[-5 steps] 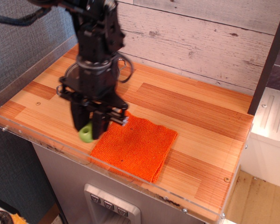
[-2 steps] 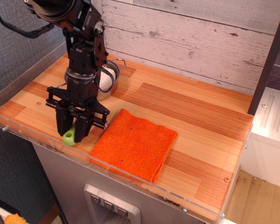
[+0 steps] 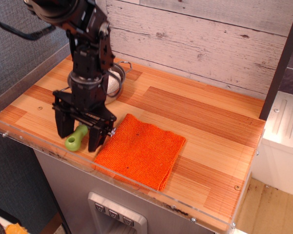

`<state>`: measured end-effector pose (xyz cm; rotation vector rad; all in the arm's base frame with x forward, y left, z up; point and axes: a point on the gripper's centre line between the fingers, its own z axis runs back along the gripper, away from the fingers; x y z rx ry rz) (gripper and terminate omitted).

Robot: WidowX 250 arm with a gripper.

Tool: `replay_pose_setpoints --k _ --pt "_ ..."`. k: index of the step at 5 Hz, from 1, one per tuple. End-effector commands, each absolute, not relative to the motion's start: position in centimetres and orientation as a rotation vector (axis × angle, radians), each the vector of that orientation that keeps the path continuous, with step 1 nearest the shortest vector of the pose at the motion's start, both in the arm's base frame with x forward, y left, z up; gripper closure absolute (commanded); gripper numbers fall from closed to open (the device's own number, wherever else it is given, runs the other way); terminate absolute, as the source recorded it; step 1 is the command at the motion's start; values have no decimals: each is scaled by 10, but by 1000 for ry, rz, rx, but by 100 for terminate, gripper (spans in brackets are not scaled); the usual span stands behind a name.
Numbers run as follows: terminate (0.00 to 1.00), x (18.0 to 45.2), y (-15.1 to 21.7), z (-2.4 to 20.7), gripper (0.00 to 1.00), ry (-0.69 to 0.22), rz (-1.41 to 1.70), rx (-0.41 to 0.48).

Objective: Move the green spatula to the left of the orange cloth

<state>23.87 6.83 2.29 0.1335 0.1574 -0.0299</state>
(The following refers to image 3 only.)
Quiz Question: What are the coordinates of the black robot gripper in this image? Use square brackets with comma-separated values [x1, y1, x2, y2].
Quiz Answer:
[52, 75, 117, 152]

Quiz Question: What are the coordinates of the green handled grey spatula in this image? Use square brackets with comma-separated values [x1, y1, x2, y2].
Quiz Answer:
[64, 124, 88, 152]

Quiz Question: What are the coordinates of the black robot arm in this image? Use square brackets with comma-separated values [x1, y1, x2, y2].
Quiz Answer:
[25, 0, 116, 152]

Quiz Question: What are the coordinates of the orange knitted cloth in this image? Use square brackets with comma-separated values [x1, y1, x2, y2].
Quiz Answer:
[93, 114, 186, 191]

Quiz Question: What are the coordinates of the clear acrylic table guard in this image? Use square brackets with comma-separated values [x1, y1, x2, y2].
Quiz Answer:
[0, 46, 265, 234]

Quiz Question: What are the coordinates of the silver metal pot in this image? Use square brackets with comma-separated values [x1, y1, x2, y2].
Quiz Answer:
[53, 63, 126, 110]

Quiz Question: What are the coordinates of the grey toy fridge dispenser panel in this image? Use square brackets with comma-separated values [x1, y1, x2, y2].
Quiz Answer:
[88, 192, 148, 234]

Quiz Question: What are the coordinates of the yellow black object corner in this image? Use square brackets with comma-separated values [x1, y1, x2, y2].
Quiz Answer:
[0, 222, 29, 234]

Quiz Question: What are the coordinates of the white toy sink cabinet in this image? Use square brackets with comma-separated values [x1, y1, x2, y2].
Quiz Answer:
[251, 92, 293, 195]

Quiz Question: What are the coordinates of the black cable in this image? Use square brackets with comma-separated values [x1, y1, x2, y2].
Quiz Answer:
[0, 6, 57, 41]

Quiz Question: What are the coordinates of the dark vertical frame post right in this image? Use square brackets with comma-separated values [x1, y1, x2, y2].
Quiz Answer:
[259, 23, 293, 120]

